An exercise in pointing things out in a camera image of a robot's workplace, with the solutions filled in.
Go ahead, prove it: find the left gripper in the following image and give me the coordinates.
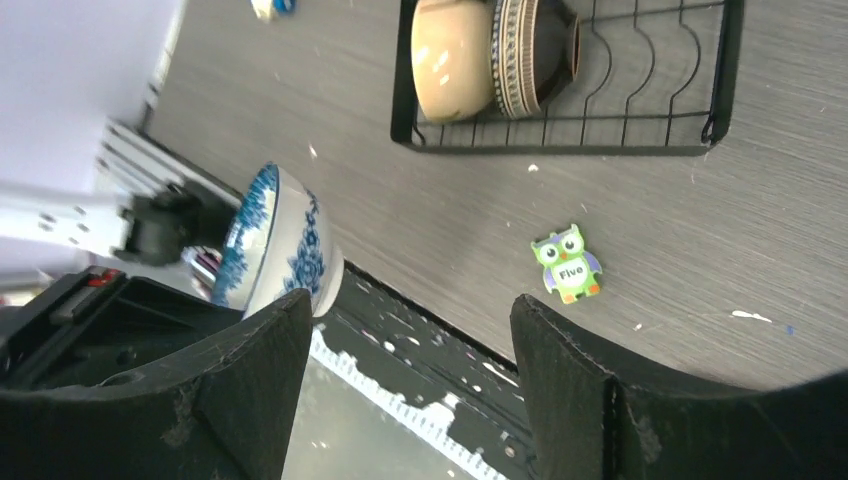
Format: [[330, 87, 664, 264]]
[[1, 266, 242, 391]]

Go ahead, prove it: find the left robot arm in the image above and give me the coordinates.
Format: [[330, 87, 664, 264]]
[[1, 182, 243, 396]]

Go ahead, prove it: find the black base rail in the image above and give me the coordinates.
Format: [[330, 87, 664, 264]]
[[139, 132, 538, 480]]

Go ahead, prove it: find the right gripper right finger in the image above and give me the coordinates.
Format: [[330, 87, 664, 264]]
[[510, 295, 847, 479]]

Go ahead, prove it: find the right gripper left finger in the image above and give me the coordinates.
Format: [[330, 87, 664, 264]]
[[1, 290, 312, 479]]

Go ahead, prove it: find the blue white patterned bowl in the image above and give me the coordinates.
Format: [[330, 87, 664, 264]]
[[209, 163, 344, 317]]

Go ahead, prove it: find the yellow blue toy block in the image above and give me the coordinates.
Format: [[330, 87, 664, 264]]
[[250, 0, 297, 22]]

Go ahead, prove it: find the green owl block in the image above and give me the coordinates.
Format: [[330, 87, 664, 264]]
[[530, 223, 602, 304]]

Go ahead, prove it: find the brown rimmed stacked bowl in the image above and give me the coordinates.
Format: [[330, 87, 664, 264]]
[[491, 0, 580, 119]]

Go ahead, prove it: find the cream bowl right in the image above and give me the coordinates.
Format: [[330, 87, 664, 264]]
[[410, 0, 494, 124]]

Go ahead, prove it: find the black wire dish rack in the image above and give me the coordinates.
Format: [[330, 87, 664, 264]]
[[390, 1, 745, 156]]

